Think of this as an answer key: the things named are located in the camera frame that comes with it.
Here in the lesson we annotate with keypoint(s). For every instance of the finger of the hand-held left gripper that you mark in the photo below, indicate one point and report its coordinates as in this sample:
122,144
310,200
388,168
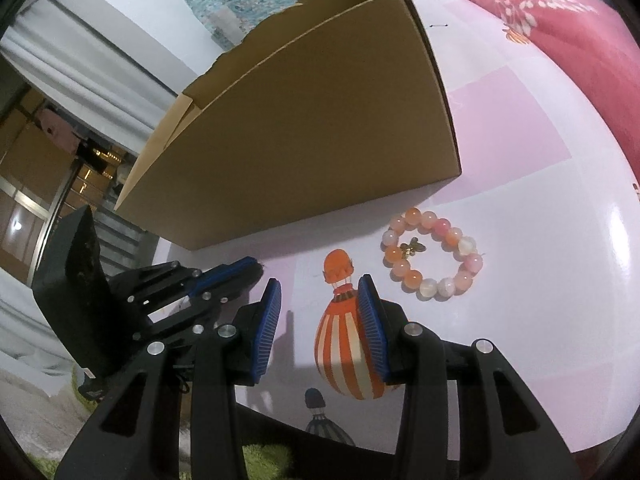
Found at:
220,272
200,317

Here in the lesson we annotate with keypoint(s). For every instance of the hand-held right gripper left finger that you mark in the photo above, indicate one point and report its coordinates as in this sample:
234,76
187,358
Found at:
265,330

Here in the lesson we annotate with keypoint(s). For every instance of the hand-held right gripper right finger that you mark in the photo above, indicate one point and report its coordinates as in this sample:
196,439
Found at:
372,325

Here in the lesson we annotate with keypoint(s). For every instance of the brown cardboard box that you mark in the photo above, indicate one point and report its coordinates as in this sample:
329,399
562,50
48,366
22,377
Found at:
310,135

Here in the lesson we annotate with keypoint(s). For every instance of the balloon printed pink bed sheet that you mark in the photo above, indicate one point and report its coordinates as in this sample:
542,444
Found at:
525,310

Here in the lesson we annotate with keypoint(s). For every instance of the white curtain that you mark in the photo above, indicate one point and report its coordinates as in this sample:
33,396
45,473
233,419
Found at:
75,60

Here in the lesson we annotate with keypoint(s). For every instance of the pink floral blanket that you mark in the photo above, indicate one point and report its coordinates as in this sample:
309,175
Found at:
550,20

